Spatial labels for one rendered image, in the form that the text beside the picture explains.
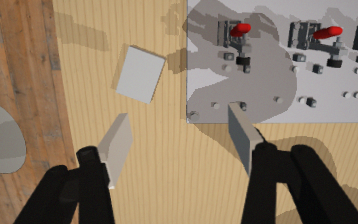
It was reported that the grey metal fixture plate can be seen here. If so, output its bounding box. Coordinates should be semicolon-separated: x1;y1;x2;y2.
186;0;358;123

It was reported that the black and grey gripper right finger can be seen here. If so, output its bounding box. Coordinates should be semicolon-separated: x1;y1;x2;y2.
228;103;358;224

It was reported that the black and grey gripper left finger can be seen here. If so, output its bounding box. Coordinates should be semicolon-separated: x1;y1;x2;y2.
13;113;133;224

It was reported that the grey rectangular plate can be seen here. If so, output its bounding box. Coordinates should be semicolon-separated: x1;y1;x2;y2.
116;46;166;104

